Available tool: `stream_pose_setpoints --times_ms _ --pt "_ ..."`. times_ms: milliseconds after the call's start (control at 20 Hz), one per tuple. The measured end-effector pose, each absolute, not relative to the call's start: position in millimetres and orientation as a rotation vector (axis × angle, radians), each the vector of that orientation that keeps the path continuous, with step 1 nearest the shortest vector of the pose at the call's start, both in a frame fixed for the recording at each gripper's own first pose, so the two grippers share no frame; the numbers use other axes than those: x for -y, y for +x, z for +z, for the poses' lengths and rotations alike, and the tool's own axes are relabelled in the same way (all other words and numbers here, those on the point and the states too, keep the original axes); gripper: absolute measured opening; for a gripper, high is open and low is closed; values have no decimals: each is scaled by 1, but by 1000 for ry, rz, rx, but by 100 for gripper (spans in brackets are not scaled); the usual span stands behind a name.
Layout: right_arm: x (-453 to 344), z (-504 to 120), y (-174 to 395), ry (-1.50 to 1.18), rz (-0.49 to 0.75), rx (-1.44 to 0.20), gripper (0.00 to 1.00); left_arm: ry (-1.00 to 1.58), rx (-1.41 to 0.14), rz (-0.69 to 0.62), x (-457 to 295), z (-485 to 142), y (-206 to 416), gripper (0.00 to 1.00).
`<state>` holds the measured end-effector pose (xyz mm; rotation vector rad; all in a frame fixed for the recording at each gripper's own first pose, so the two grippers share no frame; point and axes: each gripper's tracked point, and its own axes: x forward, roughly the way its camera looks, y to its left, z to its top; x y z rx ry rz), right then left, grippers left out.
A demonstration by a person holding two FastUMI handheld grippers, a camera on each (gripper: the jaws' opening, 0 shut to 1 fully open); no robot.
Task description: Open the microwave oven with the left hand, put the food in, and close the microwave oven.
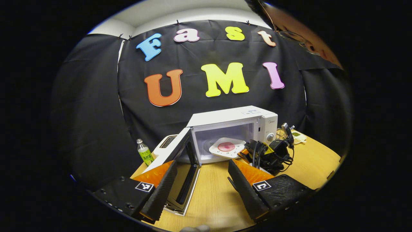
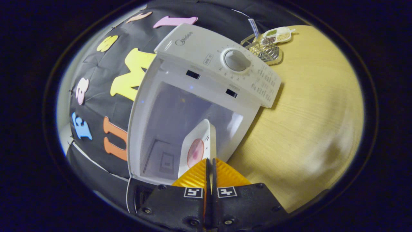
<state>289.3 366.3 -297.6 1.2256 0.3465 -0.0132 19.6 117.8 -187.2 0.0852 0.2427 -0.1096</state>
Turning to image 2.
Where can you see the white plate of pink food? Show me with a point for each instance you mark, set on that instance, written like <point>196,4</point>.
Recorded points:
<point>196,151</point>

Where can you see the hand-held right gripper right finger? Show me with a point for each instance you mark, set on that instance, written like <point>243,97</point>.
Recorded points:
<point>248,206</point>

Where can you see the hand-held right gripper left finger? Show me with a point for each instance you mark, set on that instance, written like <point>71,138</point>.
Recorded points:
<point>175,206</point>

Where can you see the divided dish of grains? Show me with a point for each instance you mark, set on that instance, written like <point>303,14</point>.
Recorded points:
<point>280,34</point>

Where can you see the white microwave oven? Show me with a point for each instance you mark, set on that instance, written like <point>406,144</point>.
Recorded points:
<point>199,48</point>

